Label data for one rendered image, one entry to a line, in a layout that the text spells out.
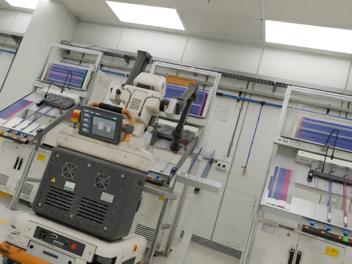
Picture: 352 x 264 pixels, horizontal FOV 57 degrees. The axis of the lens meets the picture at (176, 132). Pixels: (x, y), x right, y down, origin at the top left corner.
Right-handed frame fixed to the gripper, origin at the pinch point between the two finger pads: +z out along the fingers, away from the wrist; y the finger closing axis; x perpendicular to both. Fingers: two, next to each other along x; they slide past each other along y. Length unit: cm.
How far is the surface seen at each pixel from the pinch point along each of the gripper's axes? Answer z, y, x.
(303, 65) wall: -8, -90, -251
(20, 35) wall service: 16, 394, -209
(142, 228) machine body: 55, 10, 50
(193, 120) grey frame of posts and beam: -11.7, -0.4, -43.4
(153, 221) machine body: 49, 2, 44
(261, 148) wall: 83, -65, -157
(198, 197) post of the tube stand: 7, -36, 36
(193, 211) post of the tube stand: 15, -36, 44
